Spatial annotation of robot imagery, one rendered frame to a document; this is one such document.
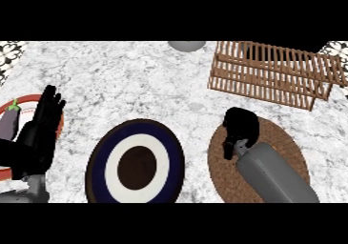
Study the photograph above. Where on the blue white brown round plate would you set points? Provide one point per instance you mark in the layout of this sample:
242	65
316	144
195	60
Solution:
135	162

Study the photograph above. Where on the brown wooden tiered shelf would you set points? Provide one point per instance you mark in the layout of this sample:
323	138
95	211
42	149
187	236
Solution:
274	73

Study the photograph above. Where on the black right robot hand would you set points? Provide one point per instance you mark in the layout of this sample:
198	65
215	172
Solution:
240	125

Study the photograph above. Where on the purple eggplant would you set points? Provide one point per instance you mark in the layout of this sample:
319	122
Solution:
7	122

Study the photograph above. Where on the brown woven round placemat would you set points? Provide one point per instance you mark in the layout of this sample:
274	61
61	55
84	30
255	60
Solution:
270	158

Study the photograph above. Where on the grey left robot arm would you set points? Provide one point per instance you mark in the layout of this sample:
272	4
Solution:
29	190

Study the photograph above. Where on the grey round object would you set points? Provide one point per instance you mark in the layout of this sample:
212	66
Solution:
186	45

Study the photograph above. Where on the red rimmed white plate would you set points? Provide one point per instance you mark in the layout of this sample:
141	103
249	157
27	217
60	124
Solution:
7	109

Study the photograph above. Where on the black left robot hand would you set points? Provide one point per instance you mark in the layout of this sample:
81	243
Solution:
38	139

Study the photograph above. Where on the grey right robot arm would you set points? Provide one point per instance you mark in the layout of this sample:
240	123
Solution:
274	176

